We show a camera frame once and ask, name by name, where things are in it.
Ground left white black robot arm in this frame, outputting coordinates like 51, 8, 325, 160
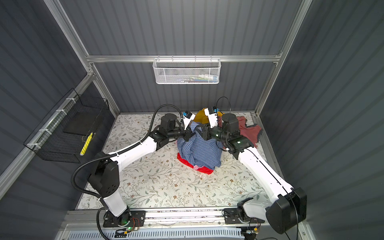
88, 112, 196, 219

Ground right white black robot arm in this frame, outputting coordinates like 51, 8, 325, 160
199, 109, 307, 235

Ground items in white basket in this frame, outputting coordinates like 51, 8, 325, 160
177, 74, 219, 84

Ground floral table mat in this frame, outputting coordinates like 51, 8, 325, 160
75, 112, 272, 210

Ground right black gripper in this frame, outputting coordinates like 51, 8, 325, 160
194, 122, 229, 143

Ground yellow printed t-shirt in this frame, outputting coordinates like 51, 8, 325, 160
193, 108, 223, 125

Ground yellow marker pen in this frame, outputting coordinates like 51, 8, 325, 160
80, 133, 94, 156

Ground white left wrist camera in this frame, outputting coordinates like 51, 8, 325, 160
182, 111, 196, 130

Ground black wire basket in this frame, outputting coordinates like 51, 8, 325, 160
24, 89, 109, 164

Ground red cloth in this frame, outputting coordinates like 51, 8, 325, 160
177, 153, 214, 175

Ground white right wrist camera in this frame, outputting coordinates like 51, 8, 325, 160
204, 106, 218, 128

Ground left black corrugated cable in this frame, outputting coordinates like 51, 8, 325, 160
70, 103, 184, 240

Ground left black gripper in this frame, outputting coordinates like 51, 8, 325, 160
166, 124, 197, 142

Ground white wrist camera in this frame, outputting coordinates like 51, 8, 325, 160
182, 111, 196, 130
204, 106, 218, 128

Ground white wire mesh basket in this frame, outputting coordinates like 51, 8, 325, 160
153, 57, 222, 85

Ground blue checkered shirt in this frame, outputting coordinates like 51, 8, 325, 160
177, 122, 224, 170

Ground maroon cloth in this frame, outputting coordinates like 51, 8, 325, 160
219, 113, 263, 152

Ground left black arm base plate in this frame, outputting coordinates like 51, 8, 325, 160
103, 210, 147, 228

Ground white perforated vent strip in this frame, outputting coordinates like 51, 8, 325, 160
67, 227, 245, 240

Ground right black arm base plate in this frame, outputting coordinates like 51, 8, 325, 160
222, 208, 266, 225

